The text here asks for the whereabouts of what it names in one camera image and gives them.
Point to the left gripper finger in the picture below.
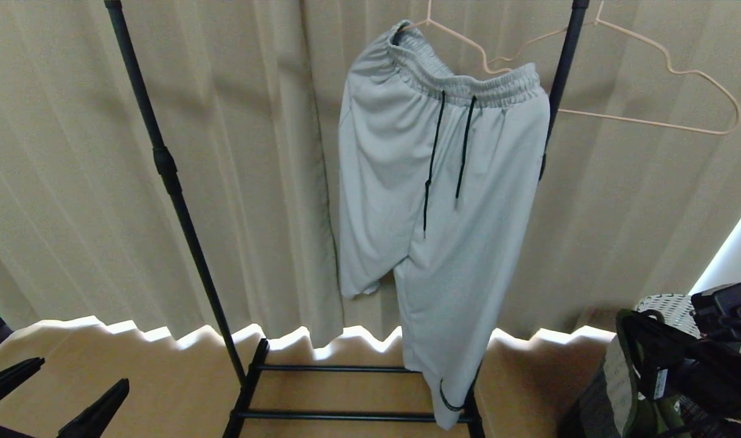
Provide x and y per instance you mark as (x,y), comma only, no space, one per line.
(5,386)
(100,410)

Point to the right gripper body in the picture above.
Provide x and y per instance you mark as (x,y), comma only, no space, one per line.
(681,377)

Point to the green shirt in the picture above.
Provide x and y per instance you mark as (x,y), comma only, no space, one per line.
(617,377)

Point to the pale grey shorts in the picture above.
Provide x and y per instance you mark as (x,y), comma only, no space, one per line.
(468,243)

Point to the black clothes rack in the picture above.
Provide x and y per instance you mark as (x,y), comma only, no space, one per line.
(163,164)

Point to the pink clothes hanger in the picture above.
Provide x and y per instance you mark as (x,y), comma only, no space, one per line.
(462,42)
(650,122)

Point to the beige curtain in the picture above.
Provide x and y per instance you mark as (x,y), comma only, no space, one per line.
(72,182)

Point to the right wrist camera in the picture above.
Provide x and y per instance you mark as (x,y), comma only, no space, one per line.
(726,307)

